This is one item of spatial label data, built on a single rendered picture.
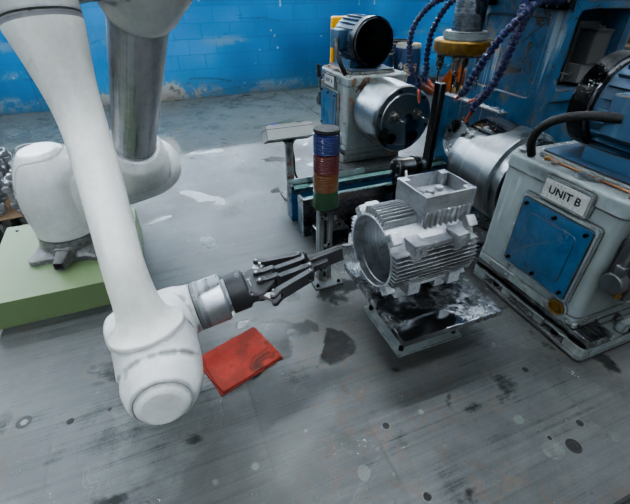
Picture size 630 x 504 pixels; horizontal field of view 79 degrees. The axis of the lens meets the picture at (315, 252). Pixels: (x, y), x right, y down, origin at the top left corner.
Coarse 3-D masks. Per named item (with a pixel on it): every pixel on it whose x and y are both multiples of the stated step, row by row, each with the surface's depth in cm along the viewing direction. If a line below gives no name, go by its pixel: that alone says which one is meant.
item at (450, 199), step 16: (416, 176) 81; (432, 176) 83; (448, 176) 82; (400, 192) 80; (416, 192) 75; (432, 192) 77; (448, 192) 74; (464, 192) 75; (416, 208) 76; (432, 208) 74; (448, 208) 76; (464, 208) 77; (432, 224) 76
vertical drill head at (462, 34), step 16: (464, 0) 109; (480, 0) 107; (464, 16) 110; (480, 16) 110; (448, 32) 114; (464, 32) 111; (480, 32) 111; (448, 48) 113; (464, 48) 110; (480, 48) 110; (464, 64) 125
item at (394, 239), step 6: (366, 204) 81; (360, 210) 81; (468, 216) 78; (474, 216) 78; (462, 222) 79; (468, 222) 77; (474, 222) 78; (390, 234) 72; (396, 234) 72; (390, 240) 72; (396, 240) 72; (402, 240) 72; (390, 246) 73; (396, 246) 74; (354, 258) 89; (462, 270) 85; (384, 288) 79; (390, 288) 79; (384, 294) 79
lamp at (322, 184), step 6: (336, 174) 87; (318, 180) 88; (324, 180) 87; (330, 180) 87; (336, 180) 88; (318, 186) 88; (324, 186) 88; (330, 186) 88; (336, 186) 89; (318, 192) 89; (324, 192) 89; (330, 192) 89
